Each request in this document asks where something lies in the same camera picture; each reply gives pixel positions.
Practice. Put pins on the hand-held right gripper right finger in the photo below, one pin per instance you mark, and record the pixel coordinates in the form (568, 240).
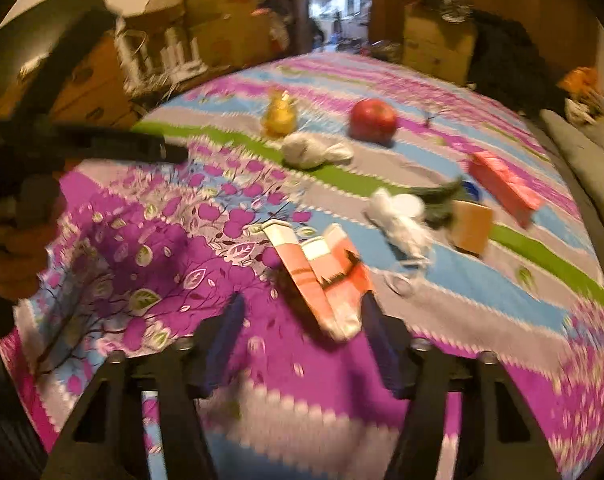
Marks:
(382, 355)

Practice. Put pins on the wooden cabinet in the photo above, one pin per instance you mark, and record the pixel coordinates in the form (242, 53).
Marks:
(84, 92)

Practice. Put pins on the dark green wrapper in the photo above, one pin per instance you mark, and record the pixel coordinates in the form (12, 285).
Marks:
(439, 199)

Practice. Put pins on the floral purple bed sheet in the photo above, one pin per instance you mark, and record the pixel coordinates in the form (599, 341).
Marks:
(282, 210)

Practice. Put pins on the torn orange white pack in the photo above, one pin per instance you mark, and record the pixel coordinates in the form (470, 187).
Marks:
(327, 280)

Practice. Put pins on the black clothes pile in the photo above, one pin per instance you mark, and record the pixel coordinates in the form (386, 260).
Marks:
(507, 65)

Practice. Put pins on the crumpled white paper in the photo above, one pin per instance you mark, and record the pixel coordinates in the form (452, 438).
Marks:
(312, 150)

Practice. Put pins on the long red carton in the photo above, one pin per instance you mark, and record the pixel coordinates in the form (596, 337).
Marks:
(504, 187)

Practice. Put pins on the white rack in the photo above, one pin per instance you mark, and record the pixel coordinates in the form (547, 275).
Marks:
(157, 57)

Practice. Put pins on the small brown box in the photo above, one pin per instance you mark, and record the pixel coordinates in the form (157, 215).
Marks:
(472, 227)

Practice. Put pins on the grey quilt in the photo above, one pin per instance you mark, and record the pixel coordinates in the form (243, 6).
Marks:
(579, 160)

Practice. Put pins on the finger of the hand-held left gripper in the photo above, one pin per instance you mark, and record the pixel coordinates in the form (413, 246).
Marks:
(127, 144)
(67, 60)

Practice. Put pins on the person's left hand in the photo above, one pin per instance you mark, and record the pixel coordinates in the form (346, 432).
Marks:
(19, 250)

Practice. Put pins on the red apple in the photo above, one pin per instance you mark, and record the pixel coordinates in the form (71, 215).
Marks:
(373, 119)

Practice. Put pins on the yellow toy figure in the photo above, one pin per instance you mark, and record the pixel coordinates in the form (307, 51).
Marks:
(279, 115)

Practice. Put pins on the stacked cardboard boxes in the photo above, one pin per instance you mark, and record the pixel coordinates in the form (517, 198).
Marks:
(217, 25)

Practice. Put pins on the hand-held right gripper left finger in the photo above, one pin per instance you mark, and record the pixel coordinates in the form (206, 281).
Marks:
(226, 342)

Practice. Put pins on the cardboard box by door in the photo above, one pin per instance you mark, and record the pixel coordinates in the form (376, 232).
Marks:
(434, 42)

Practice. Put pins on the orange bag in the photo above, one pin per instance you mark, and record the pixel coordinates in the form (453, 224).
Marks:
(582, 85)

